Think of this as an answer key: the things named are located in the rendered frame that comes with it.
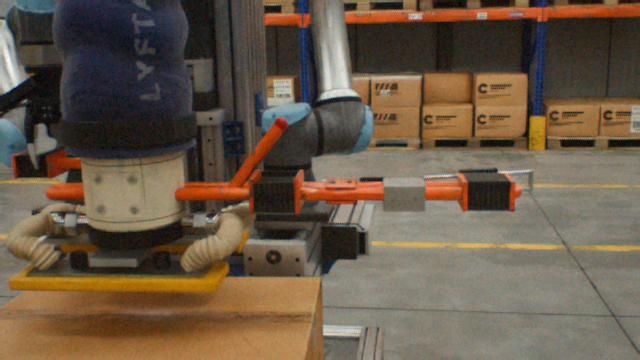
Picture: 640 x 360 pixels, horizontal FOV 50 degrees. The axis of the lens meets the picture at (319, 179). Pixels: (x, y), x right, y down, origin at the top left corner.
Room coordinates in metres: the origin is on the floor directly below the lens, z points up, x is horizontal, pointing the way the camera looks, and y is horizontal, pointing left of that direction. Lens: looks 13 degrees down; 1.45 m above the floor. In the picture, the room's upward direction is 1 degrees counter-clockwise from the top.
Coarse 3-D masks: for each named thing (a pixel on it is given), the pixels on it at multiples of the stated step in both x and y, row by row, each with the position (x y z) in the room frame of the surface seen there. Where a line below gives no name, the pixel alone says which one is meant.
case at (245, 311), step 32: (224, 288) 1.29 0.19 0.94; (256, 288) 1.28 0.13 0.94; (288, 288) 1.28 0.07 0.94; (320, 288) 1.29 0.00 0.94; (0, 320) 1.16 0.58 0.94; (32, 320) 1.15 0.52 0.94; (64, 320) 1.15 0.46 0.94; (96, 320) 1.15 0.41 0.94; (128, 320) 1.14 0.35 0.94; (160, 320) 1.14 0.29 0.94; (192, 320) 1.14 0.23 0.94; (224, 320) 1.13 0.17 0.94; (256, 320) 1.13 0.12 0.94; (288, 320) 1.13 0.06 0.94; (320, 320) 1.27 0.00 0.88; (0, 352) 1.03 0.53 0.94; (32, 352) 1.03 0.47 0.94; (64, 352) 1.02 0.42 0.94; (96, 352) 1.02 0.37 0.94; (128, 352) 1.02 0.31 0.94; (160, 352) 1.01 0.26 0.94; (192, 352) 1.01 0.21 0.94; (224, 352) 1.01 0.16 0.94; (256, 352) 1.01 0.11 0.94; (288, 352) 1.00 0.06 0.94; (320, 352) 1.26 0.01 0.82
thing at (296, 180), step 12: (252, 180) 1.11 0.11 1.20; (264, 180) 1.15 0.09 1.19; (276, 180) 1.15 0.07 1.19; (288, 180) 1.15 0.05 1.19; (300, 180) 1.12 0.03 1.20; (252, 192) 1.10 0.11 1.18; (264, 192) 1.09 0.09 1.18; (276, 192) 1.09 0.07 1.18; (288, 192) 1.09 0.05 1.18; (252, 204) 1.10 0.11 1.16; (264, 204) 1.09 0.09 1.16; (276, 204) 1.09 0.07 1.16; (288, 204) 1.09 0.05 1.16; (300, 204) 1.12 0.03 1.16
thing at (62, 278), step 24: (72, 264) 1.06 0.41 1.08; (144, 264) 1.08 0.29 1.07; (168, 264) 1.06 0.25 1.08; (216, 264) 1.09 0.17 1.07; (24, 288) 1.03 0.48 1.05; (48, 288) 1.03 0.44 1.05; (72, 288) 1.03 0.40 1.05; (96, 288) 1.02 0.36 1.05; (120, 288) 1.02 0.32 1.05; (144, 288) 1.01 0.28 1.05; (168, 288) 1.01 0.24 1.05; (192, 288) 1.01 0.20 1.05; (216, 288) 1.01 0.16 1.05
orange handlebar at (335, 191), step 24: (72, 168) 1.43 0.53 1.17; (48, 192) 1.15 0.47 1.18; (72, 192) 1.14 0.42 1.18; (192, 192) 1.13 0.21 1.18; (216, 192) 1.12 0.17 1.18; (240, 192) 1.12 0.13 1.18; (312, 192) 1.11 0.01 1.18; (336, 192) 1.10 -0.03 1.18; (360, 192) 1.10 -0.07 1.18; (432, 192) 1.09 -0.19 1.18; (456, 192) 1.09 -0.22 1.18
